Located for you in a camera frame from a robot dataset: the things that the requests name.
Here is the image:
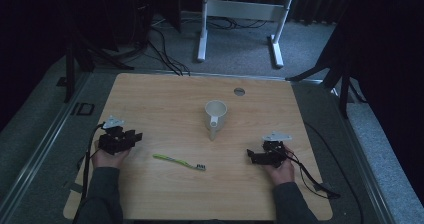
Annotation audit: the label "person's left hand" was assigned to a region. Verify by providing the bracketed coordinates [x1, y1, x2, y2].
[91, 139, 132, 170]

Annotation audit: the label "person's right hand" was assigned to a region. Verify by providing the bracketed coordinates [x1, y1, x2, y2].
[262, 145, 296, 187]

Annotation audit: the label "white desk frame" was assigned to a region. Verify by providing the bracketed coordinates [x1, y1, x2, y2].
[196, 0, 296, 69]

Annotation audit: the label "black floor cables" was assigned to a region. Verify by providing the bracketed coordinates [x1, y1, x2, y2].
[119, 15, 271, 77]

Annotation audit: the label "black rectangular frame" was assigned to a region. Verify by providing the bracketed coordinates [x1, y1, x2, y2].
[70, 101, 96, 117]

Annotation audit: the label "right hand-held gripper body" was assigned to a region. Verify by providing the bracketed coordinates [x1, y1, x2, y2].
[252, 131, 293, 169]

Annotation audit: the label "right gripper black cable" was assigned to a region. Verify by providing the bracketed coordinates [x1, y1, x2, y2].
[285, 149, 342, 200]

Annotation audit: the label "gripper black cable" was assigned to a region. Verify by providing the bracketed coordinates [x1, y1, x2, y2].
[75, 123, 106, 205]
[285, 149, 342, 200]

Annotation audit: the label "metal floor rail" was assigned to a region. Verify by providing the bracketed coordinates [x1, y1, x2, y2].
[0, 71, 94, 215]

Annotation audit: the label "white cup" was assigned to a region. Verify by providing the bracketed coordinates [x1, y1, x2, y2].
[203, 99, 229, 142]

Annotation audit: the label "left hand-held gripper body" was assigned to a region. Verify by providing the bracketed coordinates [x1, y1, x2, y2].
[97, 115, 135, 156]

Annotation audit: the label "green toothbrush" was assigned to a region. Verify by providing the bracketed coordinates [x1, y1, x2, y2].
[152, 153, 207, 172]

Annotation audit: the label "black stand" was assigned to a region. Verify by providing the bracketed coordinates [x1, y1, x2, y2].
[285, 23, 368, 120]
[55, 23, 136, 104]

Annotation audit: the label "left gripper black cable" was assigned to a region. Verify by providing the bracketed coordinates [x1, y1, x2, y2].
[75, 123, 106, 205]

